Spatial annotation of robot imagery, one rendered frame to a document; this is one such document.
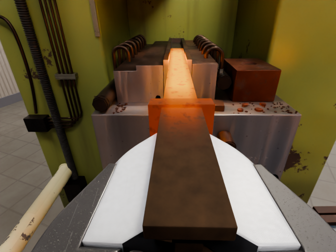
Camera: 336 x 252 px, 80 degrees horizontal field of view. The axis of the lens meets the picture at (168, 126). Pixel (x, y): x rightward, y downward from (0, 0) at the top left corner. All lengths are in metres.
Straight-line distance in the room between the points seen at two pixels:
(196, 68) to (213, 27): 0.49
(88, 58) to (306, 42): 0.54
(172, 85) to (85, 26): 0.40
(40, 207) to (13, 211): 1.04
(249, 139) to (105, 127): 0.27
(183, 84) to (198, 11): 0.68
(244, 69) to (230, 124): 0.11
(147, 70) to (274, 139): 0.28
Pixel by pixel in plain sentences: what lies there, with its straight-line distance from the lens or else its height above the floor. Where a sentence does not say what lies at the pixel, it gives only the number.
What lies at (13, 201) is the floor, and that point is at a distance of 1.77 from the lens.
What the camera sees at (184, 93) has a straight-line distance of 0.18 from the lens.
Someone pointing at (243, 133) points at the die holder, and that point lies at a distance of 0.40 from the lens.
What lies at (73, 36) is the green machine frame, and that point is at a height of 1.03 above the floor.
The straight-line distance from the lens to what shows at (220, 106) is 0.38.
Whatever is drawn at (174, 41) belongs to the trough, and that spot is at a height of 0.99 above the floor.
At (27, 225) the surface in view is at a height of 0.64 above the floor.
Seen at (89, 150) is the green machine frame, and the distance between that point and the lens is 0.71.
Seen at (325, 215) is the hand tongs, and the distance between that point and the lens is 0.59.
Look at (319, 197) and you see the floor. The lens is 1.74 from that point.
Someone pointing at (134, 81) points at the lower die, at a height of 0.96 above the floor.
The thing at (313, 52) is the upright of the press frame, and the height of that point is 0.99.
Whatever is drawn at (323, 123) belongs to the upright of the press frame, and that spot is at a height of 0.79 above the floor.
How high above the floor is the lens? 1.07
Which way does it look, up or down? 29 degrees down
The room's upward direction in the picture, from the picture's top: 1 degrees counter-clockwise
